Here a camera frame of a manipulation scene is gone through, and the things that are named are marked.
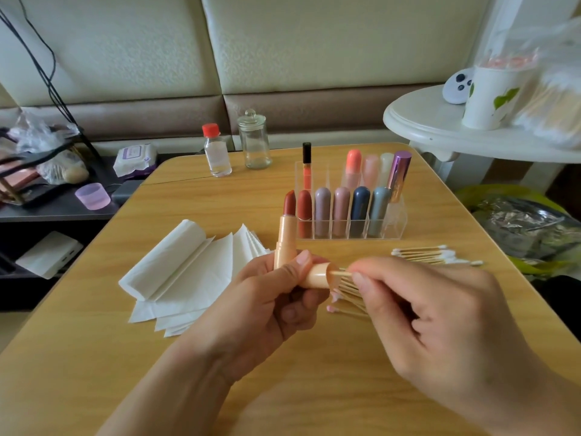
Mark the red lipstick beige tube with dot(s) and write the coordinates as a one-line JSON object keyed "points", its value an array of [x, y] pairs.
{"points": [[286, 236]]}

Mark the pink tray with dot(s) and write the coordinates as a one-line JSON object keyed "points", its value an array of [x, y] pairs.
{"points": [[7, 177]]}

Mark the white mug green leaf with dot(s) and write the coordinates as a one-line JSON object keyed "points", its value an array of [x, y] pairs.
{"points": [[495, 95]]}

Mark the beige lipstick cap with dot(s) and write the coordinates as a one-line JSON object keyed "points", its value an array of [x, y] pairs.
{"points": [[318, 275]]}

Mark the beige padded backrest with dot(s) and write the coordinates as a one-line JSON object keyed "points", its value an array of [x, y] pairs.
{"points": [[345, 40]]}

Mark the small purple plastic cup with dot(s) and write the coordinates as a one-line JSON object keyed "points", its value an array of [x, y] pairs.
{"points": [[93, 196]]}

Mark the white tissue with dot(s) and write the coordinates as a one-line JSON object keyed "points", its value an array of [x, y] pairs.
{"points": [[162, 258]]}

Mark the red lipstick grey-blue tube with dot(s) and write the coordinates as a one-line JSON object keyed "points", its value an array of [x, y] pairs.
{"points": [[379, 213]]}

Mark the glass jar with lid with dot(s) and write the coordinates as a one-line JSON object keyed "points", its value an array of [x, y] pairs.
{"points": [[254, 140]]}

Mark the red lipstick mauve tube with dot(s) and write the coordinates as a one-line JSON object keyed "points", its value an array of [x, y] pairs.
{"points": [[322, 213]]}

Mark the wet wipes pack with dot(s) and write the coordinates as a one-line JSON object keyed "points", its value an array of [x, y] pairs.
{"points": [[135, 160]]}

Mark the crumpled clear plastic bag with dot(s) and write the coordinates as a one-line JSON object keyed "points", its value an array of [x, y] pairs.
{"points": [[41, 136]]}

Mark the person's left hand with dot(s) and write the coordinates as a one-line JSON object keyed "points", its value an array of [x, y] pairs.
{"points": [[250, 318]]}

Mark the white power bank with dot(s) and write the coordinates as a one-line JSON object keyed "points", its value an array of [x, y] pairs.
{"points": [[48, 255]]}

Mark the person's left forearm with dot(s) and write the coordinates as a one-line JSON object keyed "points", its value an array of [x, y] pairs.
{"points": [[159, 408]]}

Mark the person's right hand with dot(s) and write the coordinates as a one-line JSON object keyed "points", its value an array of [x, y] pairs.
{"points": [[454, 331]]}

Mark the white round side table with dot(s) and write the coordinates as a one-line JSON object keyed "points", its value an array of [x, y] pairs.
{"points": [[422, 118]]}

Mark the white panda figure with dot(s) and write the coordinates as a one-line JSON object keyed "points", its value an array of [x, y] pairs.
{"points": [[457, 87]]}

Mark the clear bottle red cap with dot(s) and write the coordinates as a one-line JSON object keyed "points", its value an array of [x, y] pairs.
{"points": [[217, 151]]}

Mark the black low shelf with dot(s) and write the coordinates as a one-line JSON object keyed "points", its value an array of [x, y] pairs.
{"points": [[54, 218]]}

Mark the pile of cotton swabs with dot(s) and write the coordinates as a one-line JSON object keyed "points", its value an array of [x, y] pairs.
{"points": [[436, 256]]}

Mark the red lipstick navy tube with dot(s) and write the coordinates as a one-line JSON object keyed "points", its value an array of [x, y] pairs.
{"points": [[359, 213]]}

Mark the red lipstick dusty pink tube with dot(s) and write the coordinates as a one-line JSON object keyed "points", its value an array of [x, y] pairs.
{"points": [[340, 213]]}

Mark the yellow-green bin with bag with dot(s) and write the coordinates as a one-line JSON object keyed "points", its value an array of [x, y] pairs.
{"points": [[526, 227]]}

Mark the stack of white tissues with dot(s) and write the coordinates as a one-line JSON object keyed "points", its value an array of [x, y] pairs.
{"points": [[186, 277]]}

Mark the clear acrylic lipstick organizer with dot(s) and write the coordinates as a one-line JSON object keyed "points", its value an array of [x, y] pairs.
{"points": [[386, 190]]}

